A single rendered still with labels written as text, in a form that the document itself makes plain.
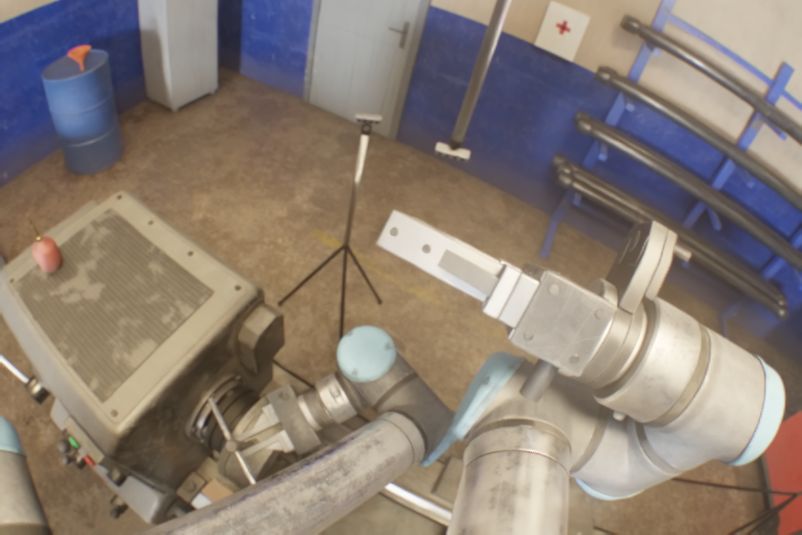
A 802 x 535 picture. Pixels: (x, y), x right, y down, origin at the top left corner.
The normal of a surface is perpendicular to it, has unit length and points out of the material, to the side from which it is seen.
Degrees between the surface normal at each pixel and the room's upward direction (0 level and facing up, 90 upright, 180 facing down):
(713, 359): 12
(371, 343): 20
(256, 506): 28
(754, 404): 35
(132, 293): 0
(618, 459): 47
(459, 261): 55
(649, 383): 61
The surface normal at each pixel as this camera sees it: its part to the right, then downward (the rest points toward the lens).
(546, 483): 0.36, -0.82
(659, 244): -0.02, -0.37
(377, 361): -0.11, -0.58
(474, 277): -0.61, -0.25
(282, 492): 0.27, -0.92
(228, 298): 0.21, -0.69
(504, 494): -0.25, -0.92
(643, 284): -0.21, -0.03
